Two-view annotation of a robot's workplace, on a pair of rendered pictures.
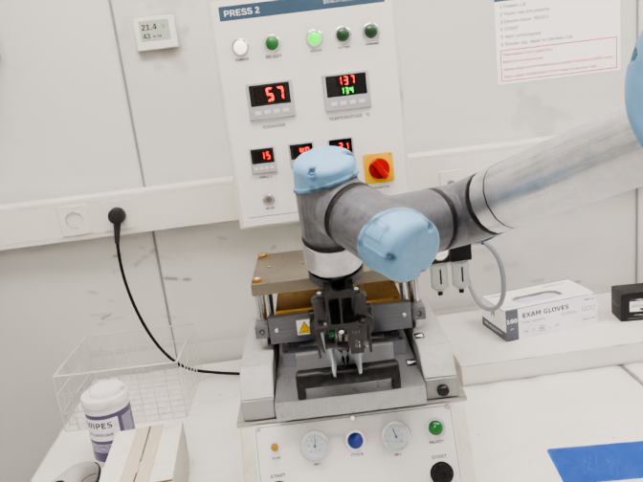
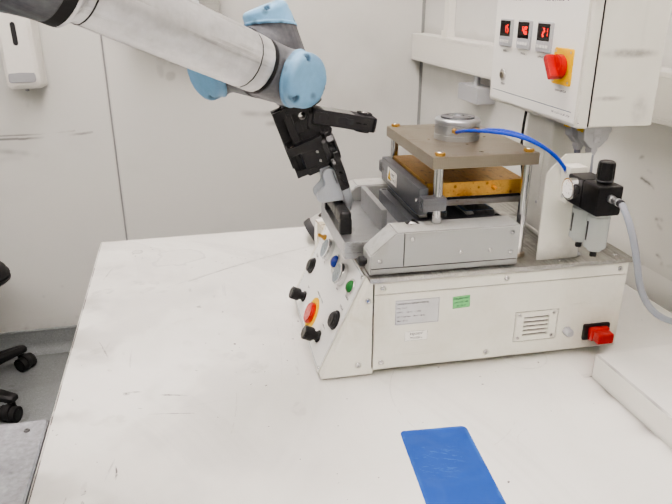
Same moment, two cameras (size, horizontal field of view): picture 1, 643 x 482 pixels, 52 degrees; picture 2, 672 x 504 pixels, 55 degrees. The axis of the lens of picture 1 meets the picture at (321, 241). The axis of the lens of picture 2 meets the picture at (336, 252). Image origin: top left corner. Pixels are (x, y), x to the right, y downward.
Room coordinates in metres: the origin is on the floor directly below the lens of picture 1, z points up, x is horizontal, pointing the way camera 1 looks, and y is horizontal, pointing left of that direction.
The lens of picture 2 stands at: (0.65, -1.08, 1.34)
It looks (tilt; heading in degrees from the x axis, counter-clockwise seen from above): 22 degrees down; 79
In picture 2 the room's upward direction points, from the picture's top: straight up
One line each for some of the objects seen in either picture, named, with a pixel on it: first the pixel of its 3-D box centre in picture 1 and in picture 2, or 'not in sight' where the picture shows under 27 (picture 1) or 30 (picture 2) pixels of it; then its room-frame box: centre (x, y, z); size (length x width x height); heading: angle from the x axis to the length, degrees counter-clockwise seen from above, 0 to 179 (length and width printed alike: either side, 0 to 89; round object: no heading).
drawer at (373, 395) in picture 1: (343, 352); (411, 215); (1.00, -0.01, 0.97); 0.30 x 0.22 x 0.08; 0
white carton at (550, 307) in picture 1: (538, 309); not in sight; (1.42, -0.48, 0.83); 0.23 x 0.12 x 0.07; 101
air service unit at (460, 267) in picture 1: (447, 258); (586, 204); (1.21, -0.24, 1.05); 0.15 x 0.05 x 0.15; 90
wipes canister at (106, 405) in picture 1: (110, 421); not in sight; (1.14, 0.44, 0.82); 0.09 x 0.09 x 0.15
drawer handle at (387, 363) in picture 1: (347, 379); (337, 210); (0.87, -0.01, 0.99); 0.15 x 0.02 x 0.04; 90
